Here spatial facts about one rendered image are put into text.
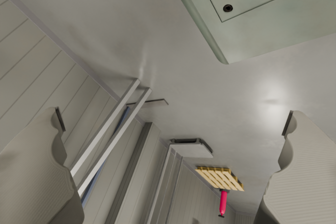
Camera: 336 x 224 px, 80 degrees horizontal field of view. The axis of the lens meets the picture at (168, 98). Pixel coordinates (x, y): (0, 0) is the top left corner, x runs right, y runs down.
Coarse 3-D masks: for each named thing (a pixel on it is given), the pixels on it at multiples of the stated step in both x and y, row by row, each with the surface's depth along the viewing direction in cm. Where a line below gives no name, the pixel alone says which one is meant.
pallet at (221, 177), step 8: (200, 168) 444; (208, 168) 434; (216, 168) 424; (224, 168) 415; (208, 176) 451; (216, 176) 436; (224, 176) 423; (232, 176) 437; (216, 184) 487; (224, 184) 464; (232, 184) 451; (240, 184) 457
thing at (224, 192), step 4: (224, 192) 521; (228, 192) 522; (220, 196) 522; (224, 196) 515; (220, 200) 514; (224, 200) 510; (220, 204) 507; (224, 204) 505; (220, 208) 501; (224, 208) 500; (220, 212) 499; (220, 216) 493
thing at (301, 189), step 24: (288, 120) 11; (288, 144) 9; (312, 144) 8; (288, 168) 7; (312, 168) 7; (264, 192) 7; (288, 192) 7; (312, 192) 7; (264, 216) 6; (288, 216) 6; (312, 216) 6
